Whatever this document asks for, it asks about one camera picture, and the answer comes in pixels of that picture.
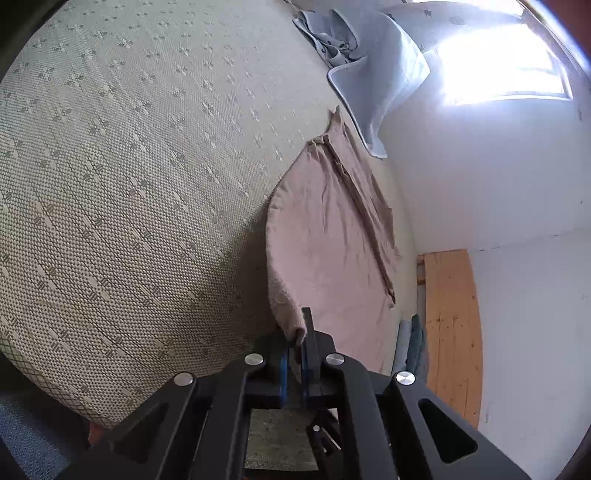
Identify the window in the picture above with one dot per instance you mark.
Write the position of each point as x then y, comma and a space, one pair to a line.
508, 69

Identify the folded teal cloth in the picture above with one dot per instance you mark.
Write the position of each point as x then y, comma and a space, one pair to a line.
419, 350

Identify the light blue blanket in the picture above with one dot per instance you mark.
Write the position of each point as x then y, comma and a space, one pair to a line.
378, 69

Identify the pineapple print curtain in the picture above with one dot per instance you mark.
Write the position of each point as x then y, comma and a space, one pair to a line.
452, 23

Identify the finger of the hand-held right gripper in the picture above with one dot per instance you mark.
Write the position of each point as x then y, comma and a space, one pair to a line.
323, 438

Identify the wooden slatted headboard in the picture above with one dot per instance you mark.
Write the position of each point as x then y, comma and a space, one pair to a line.
452, 323

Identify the beige t-shirt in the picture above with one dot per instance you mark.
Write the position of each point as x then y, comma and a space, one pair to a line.
323, 240

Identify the woven patterned bed mat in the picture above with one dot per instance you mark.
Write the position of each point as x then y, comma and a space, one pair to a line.
138, 184

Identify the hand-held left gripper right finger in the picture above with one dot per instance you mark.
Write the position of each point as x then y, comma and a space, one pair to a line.
305, 369

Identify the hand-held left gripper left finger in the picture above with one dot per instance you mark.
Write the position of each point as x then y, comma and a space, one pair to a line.
282, 374

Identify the folded light blue cloth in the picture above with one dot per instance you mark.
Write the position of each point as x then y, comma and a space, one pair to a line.
400, 346

